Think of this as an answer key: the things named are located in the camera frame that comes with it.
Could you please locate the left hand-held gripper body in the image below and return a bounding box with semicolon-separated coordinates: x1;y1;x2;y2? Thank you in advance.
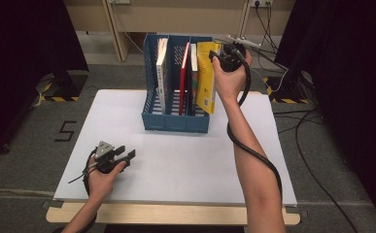
93;140;124;174

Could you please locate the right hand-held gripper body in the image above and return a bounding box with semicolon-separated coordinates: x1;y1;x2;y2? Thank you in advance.
217;34;262;73

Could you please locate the yellow book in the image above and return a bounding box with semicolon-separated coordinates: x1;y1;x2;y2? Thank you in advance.
195;41;222;115

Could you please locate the teal book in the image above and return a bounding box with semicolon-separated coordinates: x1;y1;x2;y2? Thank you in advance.
188;43;199;117

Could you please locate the red book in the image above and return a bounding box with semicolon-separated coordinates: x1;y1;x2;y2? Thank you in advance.
178;41;190;117

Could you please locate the blue file rack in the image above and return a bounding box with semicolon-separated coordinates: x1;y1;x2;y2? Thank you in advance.
141;33;214;134

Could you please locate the white picture book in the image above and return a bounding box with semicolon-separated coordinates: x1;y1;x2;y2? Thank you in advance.
155;37;169;115

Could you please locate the person's left hand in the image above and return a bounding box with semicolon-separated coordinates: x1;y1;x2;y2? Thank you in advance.
87;156;127;202

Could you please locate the person's right hand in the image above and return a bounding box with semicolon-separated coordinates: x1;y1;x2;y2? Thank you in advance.
212;50;253;103

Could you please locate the white table board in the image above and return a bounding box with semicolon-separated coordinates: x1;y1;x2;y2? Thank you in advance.
52;89;298;207

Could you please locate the stand base with hazard tape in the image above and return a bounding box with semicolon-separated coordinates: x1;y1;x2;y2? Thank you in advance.
41;71;89;103
262;76;310;105

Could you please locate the beige wooden desk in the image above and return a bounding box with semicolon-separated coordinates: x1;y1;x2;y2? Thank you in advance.
62;0;296;64

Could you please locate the black curtain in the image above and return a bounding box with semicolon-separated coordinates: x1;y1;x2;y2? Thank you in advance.
274;0;376;224
0;0;89;159

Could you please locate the right hand-held gripper cable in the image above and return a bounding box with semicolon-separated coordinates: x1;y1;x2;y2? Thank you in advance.
226;48;284;208

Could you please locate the white floor cable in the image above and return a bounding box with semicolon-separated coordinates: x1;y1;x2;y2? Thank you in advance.
252;66;290;93

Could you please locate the bundle of black wall cables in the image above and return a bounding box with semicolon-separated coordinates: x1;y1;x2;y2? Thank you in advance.
247;1;289;71

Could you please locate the wall power socket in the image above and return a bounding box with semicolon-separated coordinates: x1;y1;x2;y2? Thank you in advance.
251;0;273;8

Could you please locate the black floor cable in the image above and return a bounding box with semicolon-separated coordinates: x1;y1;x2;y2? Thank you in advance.
272;108;359;233

